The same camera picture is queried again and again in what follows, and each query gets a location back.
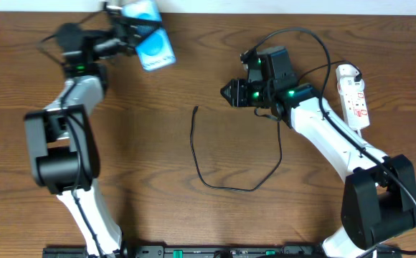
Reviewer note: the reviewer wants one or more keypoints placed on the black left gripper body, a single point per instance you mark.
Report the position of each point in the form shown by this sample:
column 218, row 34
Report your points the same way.
column 123, row 32

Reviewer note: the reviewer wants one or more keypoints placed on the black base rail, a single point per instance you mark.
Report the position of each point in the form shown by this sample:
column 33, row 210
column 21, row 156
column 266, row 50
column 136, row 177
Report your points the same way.
column 291, row 250

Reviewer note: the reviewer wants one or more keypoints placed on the white power strip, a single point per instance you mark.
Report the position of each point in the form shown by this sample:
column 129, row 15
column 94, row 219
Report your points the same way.
column 350, row 87

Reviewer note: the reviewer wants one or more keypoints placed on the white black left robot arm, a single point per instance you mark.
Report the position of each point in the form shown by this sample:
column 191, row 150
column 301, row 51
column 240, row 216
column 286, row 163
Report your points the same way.
column 62, row 151

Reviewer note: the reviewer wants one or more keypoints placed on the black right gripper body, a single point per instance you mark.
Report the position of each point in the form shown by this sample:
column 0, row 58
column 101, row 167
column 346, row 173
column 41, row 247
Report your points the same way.
column 240, row 93

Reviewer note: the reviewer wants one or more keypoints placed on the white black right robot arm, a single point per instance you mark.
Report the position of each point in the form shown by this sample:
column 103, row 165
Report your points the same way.
column 379, row 200

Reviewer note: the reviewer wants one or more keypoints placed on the blue Galaxy smartphone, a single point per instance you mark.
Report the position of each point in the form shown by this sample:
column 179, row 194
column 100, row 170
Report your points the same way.
column 155, row 51

